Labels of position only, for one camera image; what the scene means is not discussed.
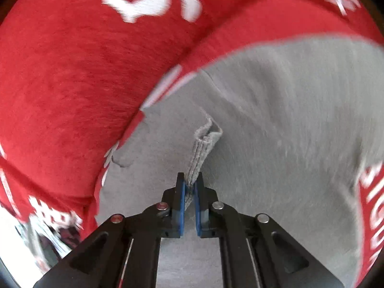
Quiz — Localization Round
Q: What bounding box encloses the grey small garment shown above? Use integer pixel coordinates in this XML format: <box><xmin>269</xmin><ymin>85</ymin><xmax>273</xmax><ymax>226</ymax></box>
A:
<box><xmin>96</xmin><ymin>37</ymin><xmax>383</xmax><ymax>287</ymax></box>

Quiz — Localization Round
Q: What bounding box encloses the red blanket with white characters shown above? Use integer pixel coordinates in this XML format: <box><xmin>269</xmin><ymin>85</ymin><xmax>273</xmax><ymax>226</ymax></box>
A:
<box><xmin>1</xmin><ymin>0</ymin><xmax>383</xmax><ymax>287</ymax></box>

